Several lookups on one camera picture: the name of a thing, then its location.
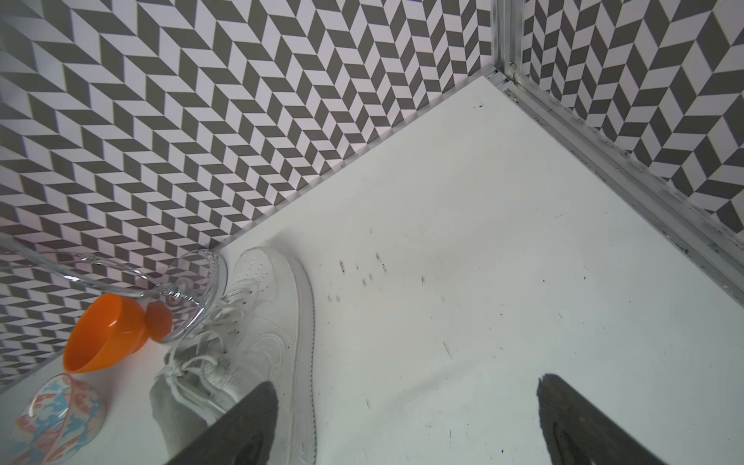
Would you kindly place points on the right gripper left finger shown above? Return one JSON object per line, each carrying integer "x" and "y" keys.
{"x": 244, "y": 435}

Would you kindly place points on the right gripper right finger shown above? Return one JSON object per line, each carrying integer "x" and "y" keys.
{"x": 577, "y": 432}

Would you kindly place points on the white sneaker far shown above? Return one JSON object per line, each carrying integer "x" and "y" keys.
{"x": 257, "y": 343}

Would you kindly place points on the chrome glass holder stand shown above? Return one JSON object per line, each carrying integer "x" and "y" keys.
{"x": 189, "y": 287}

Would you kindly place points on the orange plastic bowl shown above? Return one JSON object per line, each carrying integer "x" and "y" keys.
{"x": 113, "y": 328}

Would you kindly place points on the patterned small bowl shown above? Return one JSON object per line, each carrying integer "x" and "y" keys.
{"x": 63, "y": 417}

